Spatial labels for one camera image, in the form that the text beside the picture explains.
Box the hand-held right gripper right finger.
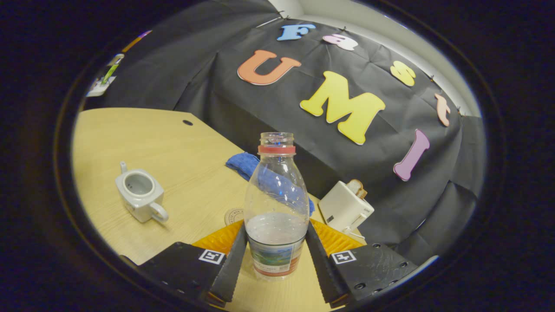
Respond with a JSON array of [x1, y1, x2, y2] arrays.
[[306, 219, 420, 309]]

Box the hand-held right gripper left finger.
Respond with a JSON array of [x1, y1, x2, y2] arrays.
[[138, 220, 248, 305]]

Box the round brown coaster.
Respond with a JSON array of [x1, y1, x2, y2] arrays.
[[224, 208, 245, 227]]

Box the clear plastic water bottle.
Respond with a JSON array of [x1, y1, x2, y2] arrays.
[[244, 132, 310, 281]]

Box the white teacup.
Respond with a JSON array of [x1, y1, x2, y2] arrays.
[[115, 161, 170, 224]]

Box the green drink bottle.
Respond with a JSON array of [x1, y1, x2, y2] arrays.
[[102, 61, 121, 85]]

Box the white toaster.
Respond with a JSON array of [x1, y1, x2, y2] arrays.
[[319, 181, 375, 232]]

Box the bread slice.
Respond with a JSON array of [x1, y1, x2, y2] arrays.
[[346, 179, 368, 200]]

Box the blue towel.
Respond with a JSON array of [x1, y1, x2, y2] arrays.
[[225, 152, 315, 216]]

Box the white side table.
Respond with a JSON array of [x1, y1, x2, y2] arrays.
[[86, 76, 117, 97]]

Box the computer monitor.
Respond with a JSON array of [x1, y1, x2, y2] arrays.
[[121, 29, 152, 53]]

